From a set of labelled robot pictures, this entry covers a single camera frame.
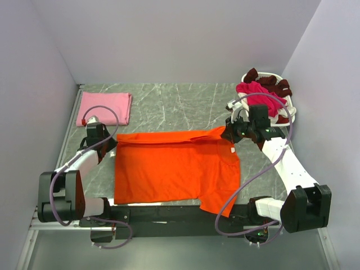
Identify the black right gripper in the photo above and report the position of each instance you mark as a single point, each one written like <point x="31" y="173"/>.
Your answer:
<point x="229" y="133"/>

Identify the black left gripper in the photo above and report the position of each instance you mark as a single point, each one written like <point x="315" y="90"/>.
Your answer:
<point x="112" y="143"/>

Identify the orange t shirt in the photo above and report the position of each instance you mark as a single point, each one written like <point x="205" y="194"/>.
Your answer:
<point x="172" y="166"/>

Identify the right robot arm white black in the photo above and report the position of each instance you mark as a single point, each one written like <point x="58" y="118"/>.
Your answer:
<point x="307" y="205"/>

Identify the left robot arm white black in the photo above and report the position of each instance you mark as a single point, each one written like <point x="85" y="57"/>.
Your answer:
<point x="61" y="195"/>

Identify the magenta t shirt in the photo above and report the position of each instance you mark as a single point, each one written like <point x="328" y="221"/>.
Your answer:
<point x="261" y="97"/>

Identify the white laundry basket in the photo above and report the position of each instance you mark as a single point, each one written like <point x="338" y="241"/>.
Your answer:
<point x="284" y="115"/>

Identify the dark red t shirt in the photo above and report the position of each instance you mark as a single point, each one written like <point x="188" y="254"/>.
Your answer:
<point x="270" y="81"/>

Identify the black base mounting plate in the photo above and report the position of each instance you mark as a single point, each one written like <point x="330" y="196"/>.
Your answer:
<point x="152" y="221"/>

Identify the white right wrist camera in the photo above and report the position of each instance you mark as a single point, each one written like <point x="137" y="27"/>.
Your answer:
<point x="234" y="107"/>

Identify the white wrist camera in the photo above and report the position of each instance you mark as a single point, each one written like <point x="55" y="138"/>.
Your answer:
<point x="234" y="107"/>
<point x="91" y="120"/>

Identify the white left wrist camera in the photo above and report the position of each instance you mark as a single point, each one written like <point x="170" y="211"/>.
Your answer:
<point x="91" y="120"/>

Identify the aluminium frame rail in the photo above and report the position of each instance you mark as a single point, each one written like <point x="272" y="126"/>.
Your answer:
<point x="241" y="216"/>

